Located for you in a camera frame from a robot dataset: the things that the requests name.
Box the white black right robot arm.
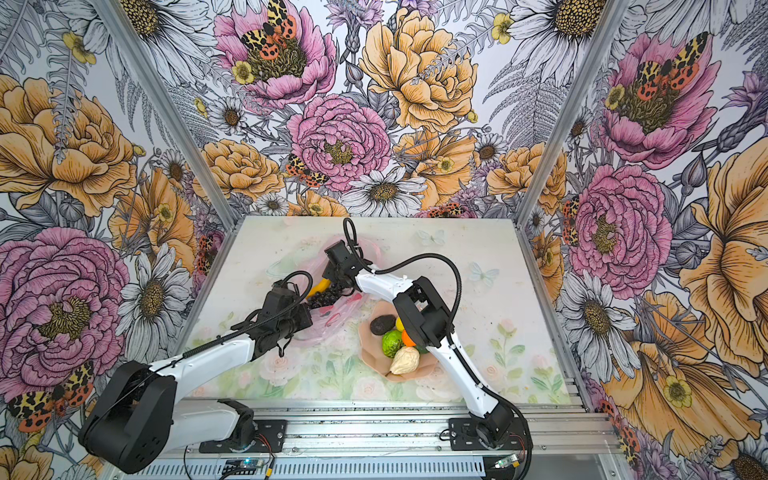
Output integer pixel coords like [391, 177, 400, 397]
[324, 240, 534, 455]

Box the aluminium corner post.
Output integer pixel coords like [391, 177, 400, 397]
[94, 1, 239, 232]
[515, 0, 630, 229]

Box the pink round plate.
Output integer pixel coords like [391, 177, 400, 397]
[358, 301, 438, 382]

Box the orange fake orange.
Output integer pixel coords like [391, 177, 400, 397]
[401, 330, 416, 347]

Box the aluminium right corner post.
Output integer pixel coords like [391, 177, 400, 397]
[515, 0, 630, 229]

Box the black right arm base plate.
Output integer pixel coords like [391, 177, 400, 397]
[447, 417, 530, 452]

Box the black brown fake fruit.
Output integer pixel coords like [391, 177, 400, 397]
[369, 314, 397, 336]

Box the pale fake garlic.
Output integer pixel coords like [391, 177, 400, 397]
[390, 347, 421, 375]

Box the aluminium left corner post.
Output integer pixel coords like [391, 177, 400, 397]
[94, 1, 239, 232]

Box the dark fake grape bunch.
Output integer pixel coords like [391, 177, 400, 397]
[307, 285, 343, 310]

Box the yellow fake banana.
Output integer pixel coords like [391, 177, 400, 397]
[307, 278, 332, 298]

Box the aluminium front rail frame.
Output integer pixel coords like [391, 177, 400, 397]
[101, 398, 632, 479]

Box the pink printed plastic bag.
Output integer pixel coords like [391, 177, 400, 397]
[272, 235, 367, 347]

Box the green circuit board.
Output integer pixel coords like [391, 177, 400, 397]
[221, 458, 271, 477]

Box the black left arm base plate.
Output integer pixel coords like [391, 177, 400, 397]
[198, 420, 288, 454]

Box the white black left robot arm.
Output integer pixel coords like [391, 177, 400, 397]
[78, 284, 312, 474]

